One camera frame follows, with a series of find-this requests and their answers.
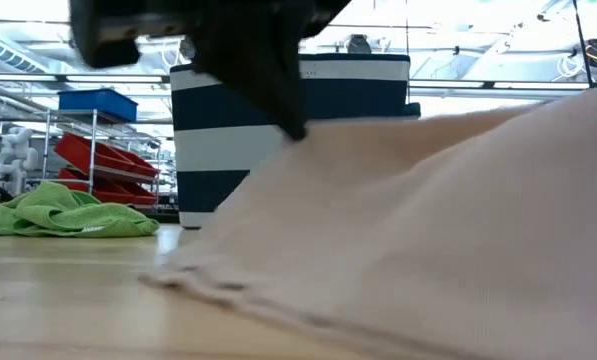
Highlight metal shelf rack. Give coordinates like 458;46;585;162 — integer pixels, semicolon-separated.
40;107;165;211

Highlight blue plastic bin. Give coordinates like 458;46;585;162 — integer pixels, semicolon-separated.
57;88;139;123

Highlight thin black pole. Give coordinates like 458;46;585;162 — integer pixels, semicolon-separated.
571;0;593;90

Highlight navy white striped fabric basket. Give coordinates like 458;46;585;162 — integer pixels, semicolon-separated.
170;53;423;230

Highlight beige towel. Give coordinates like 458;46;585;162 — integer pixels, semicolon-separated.
140;89;597;360

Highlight red plastic bin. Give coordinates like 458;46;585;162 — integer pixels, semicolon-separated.
53;132;161;179
57;167;158;207

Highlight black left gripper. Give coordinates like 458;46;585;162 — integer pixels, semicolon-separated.
69;0;352;142

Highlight green towel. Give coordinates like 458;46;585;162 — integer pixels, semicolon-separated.
0;180;160;239

